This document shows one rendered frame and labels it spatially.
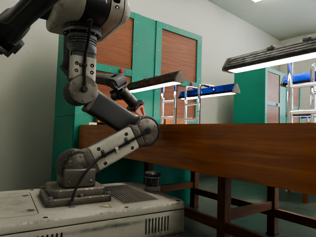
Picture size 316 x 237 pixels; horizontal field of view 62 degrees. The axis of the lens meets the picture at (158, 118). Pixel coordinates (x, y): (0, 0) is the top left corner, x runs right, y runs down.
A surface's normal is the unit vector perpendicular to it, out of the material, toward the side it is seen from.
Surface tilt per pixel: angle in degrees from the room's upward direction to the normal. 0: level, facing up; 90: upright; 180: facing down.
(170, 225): 90
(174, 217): 90
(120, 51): 90
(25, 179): 90
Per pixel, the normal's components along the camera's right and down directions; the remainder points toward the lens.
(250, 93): -0.76, -0.06
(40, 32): 0.65, -0.02
